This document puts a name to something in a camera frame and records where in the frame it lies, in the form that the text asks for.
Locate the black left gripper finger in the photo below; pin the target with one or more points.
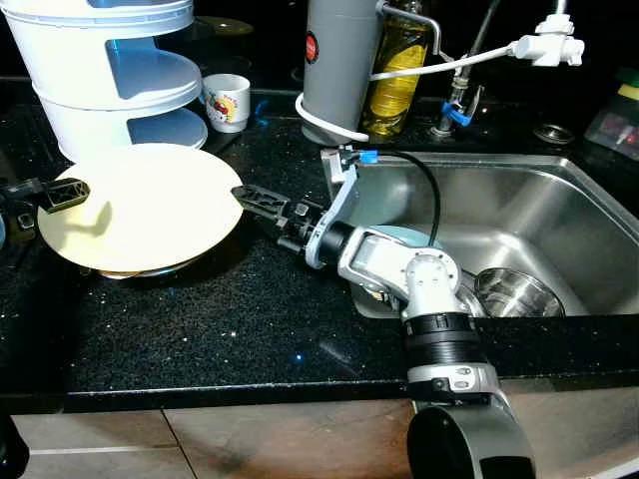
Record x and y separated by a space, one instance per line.
62 193

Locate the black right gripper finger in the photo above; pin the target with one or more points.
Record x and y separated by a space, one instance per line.
262 200

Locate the light blue plate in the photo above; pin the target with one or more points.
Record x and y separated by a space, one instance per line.
409 238

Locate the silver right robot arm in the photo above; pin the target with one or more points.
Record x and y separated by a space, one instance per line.
439 339

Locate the clear sponge caddy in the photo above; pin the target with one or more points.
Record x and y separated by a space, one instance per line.
614 130

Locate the white printed mug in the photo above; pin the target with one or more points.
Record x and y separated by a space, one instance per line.
228 105

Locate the yellow green sponge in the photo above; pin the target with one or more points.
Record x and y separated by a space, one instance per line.
629 92

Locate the small metal drain cap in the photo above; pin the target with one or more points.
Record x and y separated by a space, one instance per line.
554 134

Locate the white tiered plastic rack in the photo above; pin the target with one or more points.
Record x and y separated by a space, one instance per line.
90 60

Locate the stainless steel sink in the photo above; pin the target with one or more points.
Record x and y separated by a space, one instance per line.
539 210

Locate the grey cylinder water filter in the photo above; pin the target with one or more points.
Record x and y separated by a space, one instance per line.
339 70

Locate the yellow oil bottle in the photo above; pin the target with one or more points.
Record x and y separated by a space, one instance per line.
399 90

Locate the steel bowl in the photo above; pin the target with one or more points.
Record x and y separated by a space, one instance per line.
519 294

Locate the white tap diverter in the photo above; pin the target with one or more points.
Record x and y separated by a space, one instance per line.
549 45

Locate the chrome tap with blue lever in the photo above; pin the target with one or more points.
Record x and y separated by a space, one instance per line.
454 112

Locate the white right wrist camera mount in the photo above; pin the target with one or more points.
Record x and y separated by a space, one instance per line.
339 195

